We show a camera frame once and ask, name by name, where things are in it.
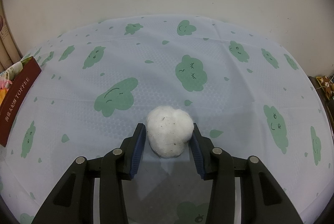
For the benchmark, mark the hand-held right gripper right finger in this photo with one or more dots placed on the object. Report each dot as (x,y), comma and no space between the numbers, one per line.
(198,156)

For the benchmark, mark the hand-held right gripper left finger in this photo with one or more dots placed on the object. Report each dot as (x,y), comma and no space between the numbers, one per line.
(138,150)

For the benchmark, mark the white plush ball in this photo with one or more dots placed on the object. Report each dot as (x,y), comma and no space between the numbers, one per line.
(169,130)

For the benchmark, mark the red tin box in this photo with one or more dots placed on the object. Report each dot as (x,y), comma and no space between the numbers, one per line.
(18,98)

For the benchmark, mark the dark wooden cabinet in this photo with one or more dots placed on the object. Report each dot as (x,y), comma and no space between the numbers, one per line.
(327,111)

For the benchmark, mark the brown daisy print pouch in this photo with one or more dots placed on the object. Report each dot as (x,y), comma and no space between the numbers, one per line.
(325,84)

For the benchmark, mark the beige patterned curtain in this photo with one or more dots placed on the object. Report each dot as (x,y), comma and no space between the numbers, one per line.
(5,43)

